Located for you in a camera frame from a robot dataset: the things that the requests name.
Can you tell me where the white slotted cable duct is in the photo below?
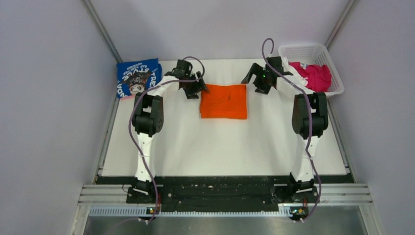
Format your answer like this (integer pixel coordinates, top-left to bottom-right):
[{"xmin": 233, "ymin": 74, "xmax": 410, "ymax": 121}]
[{"xmin": 89, "ymin": 205, "xmax": 305, "ymax": 218}]

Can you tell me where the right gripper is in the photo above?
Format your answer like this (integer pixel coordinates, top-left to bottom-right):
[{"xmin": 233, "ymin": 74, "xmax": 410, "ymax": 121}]
[{"xmin": 242, "ymin": 63, "xmax": 272, "ymax": 94}]

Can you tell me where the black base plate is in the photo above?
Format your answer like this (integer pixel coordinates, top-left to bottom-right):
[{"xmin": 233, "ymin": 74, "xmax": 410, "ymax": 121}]
[{"xmin": 97, "ymin": 175, "xmax": 354, "ymax": 215}]

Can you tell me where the purple cable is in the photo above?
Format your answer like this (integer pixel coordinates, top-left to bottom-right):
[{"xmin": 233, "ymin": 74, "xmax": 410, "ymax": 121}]
[
  {"xmin": 261, "ymin": 38, "xmax": 322, "ymax": 223},
  {"xmin": 128, "ymin": 56, "xmax": 206, "ymax": 224}
]

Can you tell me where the folded blue printed t-shirt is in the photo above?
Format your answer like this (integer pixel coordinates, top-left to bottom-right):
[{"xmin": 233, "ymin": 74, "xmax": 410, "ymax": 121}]
[{"xmin": 116, "ymin": 58, "xmax": 162, "ymax": 98}]

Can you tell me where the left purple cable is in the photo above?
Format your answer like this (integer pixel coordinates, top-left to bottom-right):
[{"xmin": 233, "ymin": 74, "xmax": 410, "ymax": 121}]
[{"xmin": 128, "ymin": 56, "xmax": 206, "ymax": 224}]

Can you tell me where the aluminium frame rail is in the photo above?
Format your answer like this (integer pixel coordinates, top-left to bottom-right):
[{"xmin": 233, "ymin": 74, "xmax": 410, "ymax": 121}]
[{"xmin": 69, "ymin": 184, "xmax": 382, "ymax": 235}]

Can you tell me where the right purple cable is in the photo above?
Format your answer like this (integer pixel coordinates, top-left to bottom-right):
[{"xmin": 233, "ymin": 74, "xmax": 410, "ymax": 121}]
[{"xmin": 261, "ymin": 38, "xmax": 322, "ymax": 223}]

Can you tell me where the orange t-shirt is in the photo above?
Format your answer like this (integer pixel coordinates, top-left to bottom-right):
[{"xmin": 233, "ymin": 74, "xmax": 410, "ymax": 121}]
[{"xmin": 199, "ymin": 84, "xmax": 248, "ymax": 119}]

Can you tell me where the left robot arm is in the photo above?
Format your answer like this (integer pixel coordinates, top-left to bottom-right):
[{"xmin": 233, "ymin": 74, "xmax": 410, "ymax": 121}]
[{"xmin": 128, "ymin": 56, "xmax": 208, "ymax": 205}]

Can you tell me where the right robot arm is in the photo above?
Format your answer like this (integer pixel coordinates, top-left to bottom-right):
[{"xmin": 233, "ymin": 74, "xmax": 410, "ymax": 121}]
[{"xmin": 241, "ymin": 56, "xmax": 328, "ymax": 203}]

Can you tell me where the folded pink t-shirt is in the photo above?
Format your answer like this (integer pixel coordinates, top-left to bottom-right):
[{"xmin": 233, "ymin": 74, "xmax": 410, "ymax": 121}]
[{"xmin": 123, "ymin": 94, "xmax": 136, "ymax": 100}]

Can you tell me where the white plastic basket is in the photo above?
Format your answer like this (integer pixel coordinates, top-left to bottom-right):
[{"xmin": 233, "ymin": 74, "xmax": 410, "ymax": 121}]
[{"xmin": 278, "ymin": 43, "xmax": 345, "ymax": 97}]

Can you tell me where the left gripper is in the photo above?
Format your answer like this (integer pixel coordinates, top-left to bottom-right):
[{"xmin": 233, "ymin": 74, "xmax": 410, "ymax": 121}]
[{"xmin": 182, "ymin": 71, "xmax": 209, "ymax": 99}]

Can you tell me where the magenta t-shirt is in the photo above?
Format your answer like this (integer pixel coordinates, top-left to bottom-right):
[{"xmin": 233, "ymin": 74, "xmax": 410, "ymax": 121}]
[{"xmin": 289, "ymin": 62, "xmax": 332, "ymax": 92}]

